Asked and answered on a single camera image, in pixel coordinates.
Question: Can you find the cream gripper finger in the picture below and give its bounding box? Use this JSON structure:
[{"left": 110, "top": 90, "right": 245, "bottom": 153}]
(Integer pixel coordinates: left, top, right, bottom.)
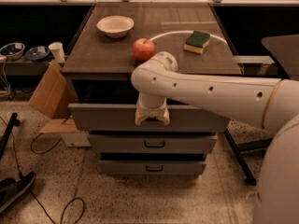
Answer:
[
  {"left": 156, "top": 109, "right": 170, "bottom": 125},
  {"left": 135, "top": 110, "right": 148, "bottom": 126}
]

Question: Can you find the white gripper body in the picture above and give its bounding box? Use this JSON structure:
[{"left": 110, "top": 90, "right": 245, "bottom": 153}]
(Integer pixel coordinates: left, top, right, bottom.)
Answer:
[{"left": 135, "top": 103, "right": 169, "bottom": 119}]

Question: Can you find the grey top drawer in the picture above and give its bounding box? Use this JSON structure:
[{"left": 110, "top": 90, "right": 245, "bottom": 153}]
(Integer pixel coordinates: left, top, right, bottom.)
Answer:
[{"left": 68, "top": 104, "right": 230, "bottom": 133}]

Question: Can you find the grey drawer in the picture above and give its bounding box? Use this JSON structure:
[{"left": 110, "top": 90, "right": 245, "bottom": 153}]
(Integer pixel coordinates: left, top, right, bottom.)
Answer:
[
  {"left": 99, "top": 161, "right": 206, "bottom": 175},
  {"left": 88, "top": 134, "right": 217, "bottom": 154},
  {"left": 68, "top": 104, "right": 230, "bottom": 133}
]

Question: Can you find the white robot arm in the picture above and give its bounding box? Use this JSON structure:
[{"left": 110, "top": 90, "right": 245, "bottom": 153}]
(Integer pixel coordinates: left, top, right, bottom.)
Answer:
[{"left": 131, "top": 51, "right": 299, "bottom": 224}]

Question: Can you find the grey middle drawer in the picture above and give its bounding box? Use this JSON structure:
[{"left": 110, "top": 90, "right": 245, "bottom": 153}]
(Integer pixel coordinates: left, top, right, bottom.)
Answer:
[{"left": 88, "top": 134, "right": 217, "bottom": 154}]

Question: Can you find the grey bottom drawer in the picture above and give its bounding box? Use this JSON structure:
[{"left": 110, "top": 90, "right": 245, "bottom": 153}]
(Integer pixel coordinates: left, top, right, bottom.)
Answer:
[{"left": 99, "top": 161, "right": 206, "bottom": 175}]

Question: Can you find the grey drawer cabinet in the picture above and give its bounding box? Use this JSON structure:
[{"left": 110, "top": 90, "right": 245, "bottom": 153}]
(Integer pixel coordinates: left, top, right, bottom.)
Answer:
[{"left": 63, "top": 2, "right": 240, "bottom": 162}]

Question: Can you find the red apple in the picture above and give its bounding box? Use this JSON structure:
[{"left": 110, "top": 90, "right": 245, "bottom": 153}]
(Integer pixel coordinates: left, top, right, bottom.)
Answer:
[{"left": 133, "top": 38, "right": 155, "bottom": 63}]

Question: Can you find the black metal stand right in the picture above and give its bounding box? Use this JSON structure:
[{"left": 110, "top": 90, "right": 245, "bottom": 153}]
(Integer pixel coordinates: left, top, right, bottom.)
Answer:
[{"left": 224, "top": 129, "right": 272, "bottom": 186}]

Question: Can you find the green yellow sponge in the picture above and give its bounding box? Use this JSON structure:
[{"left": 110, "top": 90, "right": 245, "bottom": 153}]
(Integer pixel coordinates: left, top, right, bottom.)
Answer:
[{"left": 184, "top": 31, "right": 210, "bottom": 54}]

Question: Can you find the brown cardboard box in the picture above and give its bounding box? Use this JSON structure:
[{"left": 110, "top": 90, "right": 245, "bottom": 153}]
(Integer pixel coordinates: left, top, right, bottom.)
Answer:
[{"left": 28, "top": 60, "right": 78, "bottom": 133}]

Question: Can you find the white paper bowl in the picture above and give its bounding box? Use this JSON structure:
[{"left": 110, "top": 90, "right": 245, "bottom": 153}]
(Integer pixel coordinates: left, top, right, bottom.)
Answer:
[{"left": 96, "top": 16, "right": 135, "bottom": 38}]

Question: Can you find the grey side shelf right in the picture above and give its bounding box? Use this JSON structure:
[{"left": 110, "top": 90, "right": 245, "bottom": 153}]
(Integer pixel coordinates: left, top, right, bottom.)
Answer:
[{"left": 235, "top": 55, "right": 278, "bottom": 76}]

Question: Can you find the grey side shelf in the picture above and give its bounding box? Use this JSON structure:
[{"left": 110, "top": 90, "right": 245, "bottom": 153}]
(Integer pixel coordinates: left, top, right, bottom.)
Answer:
[
  {"left": 235, "top": 55, "right": 278, "bottom": 76},
  {"left": 0, "top": 56, "right": 53, "bottom": 77}
]

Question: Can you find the white paper cup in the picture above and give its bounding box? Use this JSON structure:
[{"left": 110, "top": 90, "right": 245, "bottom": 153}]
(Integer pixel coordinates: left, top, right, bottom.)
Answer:
[{"left": 49, "top": 42, "right": 65, "bottom": 63}]

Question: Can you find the dark blue bowl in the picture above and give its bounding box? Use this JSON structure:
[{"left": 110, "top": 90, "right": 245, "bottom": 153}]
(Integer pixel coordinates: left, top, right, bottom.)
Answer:
[{"left": 25, "top": 46, "right": 50, "bottom": 62}]

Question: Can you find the black stand leg left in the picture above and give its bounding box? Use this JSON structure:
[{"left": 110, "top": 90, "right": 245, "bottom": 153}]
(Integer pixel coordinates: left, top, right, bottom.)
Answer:
[{"left": 0, "top": 113, "right": 21, "bottom": 159}]

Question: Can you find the grey side shelf left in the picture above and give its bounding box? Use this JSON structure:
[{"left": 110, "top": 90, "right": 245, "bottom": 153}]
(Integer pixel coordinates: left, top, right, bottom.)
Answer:
[{"left": 0, "top": 56, "right": 53, "bottom": 77}]

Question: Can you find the blue white bowl left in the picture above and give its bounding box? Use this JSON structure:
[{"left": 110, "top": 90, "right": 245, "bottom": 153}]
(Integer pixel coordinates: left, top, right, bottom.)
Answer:
[{"left": 0, "top": 42, "right": 25, "bottom": 61}]

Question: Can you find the black shoe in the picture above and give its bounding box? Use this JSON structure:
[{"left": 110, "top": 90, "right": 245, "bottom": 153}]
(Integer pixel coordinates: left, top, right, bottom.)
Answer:
[{"left": 0, "top": 172, "right": 36, "bottom": 213}]

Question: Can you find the black floor cable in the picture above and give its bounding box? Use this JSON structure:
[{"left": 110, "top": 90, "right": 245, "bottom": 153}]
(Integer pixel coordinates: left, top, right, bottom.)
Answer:
[{"left": 0, "top": 115, "right": 86, "bottom": 224}]

